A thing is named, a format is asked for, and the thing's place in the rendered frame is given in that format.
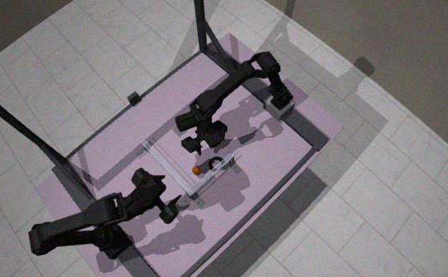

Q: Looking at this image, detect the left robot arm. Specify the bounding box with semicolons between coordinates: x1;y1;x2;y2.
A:
175;52;293;149

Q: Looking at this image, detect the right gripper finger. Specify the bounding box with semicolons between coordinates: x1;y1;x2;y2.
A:
169;195;182;208
152;175;165;180

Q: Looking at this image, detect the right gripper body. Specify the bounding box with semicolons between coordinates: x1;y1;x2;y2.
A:
131;168;178;224

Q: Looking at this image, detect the brown ball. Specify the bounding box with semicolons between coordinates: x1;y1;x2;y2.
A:
192;166;200;174

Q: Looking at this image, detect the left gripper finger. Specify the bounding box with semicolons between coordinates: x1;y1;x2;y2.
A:
196;146;203;155

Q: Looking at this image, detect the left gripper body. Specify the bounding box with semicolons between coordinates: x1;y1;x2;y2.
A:
181;120;227;153

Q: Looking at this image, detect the black metal frame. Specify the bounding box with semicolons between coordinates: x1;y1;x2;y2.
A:
0;0;235;200

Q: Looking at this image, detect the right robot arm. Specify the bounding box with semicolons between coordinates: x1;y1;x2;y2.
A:
28;174;167;256

